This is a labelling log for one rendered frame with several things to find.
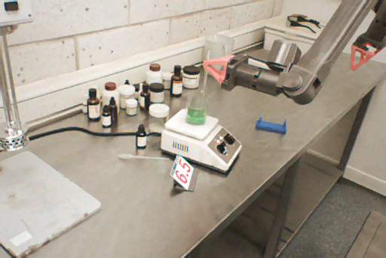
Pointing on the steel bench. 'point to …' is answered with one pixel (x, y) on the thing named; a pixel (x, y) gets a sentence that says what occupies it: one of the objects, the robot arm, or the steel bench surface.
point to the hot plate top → (177, 123)
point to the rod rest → (271, 125)
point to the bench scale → (258, 58)
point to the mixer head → (14, 14)
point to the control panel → (226, 145)
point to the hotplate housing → (194, 148)
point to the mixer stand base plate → (38, 204)
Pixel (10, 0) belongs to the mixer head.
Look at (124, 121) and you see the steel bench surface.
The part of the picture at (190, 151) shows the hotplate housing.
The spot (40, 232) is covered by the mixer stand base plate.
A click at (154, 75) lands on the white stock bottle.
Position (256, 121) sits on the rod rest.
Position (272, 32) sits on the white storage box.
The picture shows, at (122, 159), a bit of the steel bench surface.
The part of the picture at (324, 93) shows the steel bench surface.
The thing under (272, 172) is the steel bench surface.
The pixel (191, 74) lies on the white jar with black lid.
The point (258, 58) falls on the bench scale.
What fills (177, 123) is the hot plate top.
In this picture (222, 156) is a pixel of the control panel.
